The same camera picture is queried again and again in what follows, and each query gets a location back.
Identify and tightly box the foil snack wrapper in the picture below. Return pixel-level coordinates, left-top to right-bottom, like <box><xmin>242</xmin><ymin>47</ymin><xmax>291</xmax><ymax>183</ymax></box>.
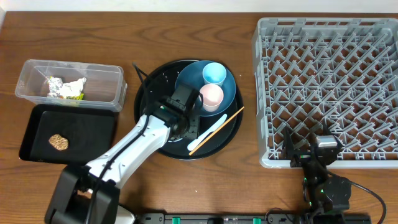
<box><xmin>47</xmin><ymin>77</ymin><xmax>64</xmax><ymax>99</ymax></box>

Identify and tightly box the black rectangular tray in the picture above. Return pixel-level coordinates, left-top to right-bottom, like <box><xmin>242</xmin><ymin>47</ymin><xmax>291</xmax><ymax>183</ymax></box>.
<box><xmin>19</xmin><ymin>104</ymin><xmax>116</xmax><ymax>165</ymax></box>

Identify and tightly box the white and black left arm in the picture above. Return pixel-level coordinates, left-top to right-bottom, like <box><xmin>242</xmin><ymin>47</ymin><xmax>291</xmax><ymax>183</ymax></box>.
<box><xmin>44</xmin><ymin>84</ymin><xmax>204</xmax><ymax>223</ymax></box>

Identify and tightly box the dark blue plate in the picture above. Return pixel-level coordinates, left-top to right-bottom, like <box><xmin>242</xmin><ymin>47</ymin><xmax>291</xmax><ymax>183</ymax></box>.
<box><xmin>175</xmin><ymin>60</ymin><xmax>236</xmax><ymax>117</ymax></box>

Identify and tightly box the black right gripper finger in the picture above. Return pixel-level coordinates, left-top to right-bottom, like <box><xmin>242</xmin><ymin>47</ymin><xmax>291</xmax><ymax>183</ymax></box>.
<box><xmin>322</xmin><ymin>124</ymin><xmax>342</xmax><ymax>146</ymax></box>
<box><xmin>282</xmin><ymin>127</ymin><xmax>294</xmax><ymax>159</ymax></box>

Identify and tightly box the clear plastic bin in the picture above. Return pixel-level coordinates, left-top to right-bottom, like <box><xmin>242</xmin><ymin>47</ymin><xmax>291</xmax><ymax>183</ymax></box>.
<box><xmin>15</xmin><ymin>59</ymin><xmax>127</xmax><ymax>112</ymax></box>

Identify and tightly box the pink cup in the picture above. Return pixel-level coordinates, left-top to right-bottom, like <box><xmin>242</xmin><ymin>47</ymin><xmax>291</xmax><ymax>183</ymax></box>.
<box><xmin>200</xmin><ymin>84</ymin><xmax>224</xmax><ymax>112</ymax></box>

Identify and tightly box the brown cookie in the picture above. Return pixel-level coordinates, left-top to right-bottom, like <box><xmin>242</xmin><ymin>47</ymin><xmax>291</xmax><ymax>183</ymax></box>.
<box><xmin>49</xmin><ymin>134</ymin><xmax>69</xmax><ymax>151</ymax></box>

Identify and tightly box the light blue cup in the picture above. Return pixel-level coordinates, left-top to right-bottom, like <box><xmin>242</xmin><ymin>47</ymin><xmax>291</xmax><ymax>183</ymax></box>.
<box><xmin>202</xmin><ymin>62</ymin><xmax>226</xmax><ymax>86</ymax></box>

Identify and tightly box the wooden chopstick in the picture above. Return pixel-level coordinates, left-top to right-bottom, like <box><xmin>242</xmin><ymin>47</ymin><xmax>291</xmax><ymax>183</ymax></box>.
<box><xmin>188</xmin><ymin>106</ymin><xmax>244</xmax><ymax>156</ymax></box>

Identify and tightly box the light blue plastic knife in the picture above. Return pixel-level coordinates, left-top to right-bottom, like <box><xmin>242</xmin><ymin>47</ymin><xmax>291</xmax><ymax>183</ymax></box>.
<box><xmin>187</xmin><ymin>114</ymin><xmax>227</xmax><ymax>151</ymax></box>

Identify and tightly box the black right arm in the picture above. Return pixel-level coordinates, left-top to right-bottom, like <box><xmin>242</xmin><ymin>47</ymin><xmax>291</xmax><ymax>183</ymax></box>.
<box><xmin>282</xmin><ymin>124</ymin><xmax>351</xmax><ymax>223</ymax></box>

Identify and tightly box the grey dishwasher rack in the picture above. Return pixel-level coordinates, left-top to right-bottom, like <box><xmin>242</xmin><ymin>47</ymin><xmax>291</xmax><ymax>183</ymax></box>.
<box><xmin>252</xmin><ymin>17</ymin><xmax>397</xmax><ymax>169</ymax></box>

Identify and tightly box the round black tray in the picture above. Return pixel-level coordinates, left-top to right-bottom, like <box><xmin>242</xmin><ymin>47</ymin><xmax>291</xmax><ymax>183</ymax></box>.
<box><xmin>145</xmin><ymin>59</ymin><xmax>243</xmax><ymax>160</ymax></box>

